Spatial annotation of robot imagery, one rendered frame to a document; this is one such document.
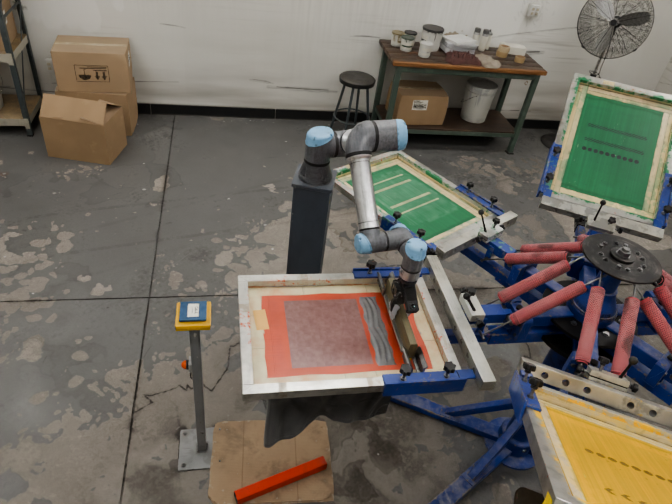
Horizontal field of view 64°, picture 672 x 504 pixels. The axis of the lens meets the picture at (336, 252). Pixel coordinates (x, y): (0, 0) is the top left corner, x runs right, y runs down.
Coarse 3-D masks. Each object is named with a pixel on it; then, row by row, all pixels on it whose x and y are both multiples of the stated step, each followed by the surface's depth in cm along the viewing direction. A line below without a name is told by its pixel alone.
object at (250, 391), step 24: (240, 288) 215; (240, 312) 205; (432, 312) 217; (240, 336) 196; (456, 360) 199; (264, 384) 181; (288, 384) 182; (312, 384) 183; (336, 384) 184; (360, 384) 185
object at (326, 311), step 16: (272, 304) 215; (288, 304) 216; (304, 304) 217; (320, 304) 218; (336, 304) 219; (352, 304) 220; (384, 304) 223; (272, 320) 208; (288, 320) 209; (304, 320) 210; (320, 320) 211; (336, 320) 212; (352, 320) 213; (384, 320) 215
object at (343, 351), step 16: (272, 336) 202; (288, 336) 203; (304, 336) 204; (320, 336) 205; (336, 336) 206; (352, 336) 207; (368, 336) 208; (416, 336) 211; (272, 352) 196; (288, 352) 197; (304, 352) 198; (320, 352) 199; (336, 352) 200; (352, 352) 201; (368, 352) 201; (400, 352) 203; (272, 368) 190; (288, 368) 191; (304, 368) 192; (320, 368) 193; (336, 368) 194; (352, 368) 195; (368, 368) 196; (384, 368) 197; (432, 368) 199
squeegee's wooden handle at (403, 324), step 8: (392, 280) 219; (392, 288) 215; (392, 296) 214; (400, 312) 205; (400, 320) 204; (408, 320) 202; (400, 328) 204; (408, 328) 199; (400, 336) 204; (408, 336) 196; (408, 344) 195; (416, 344) 194; (408, 352) 196
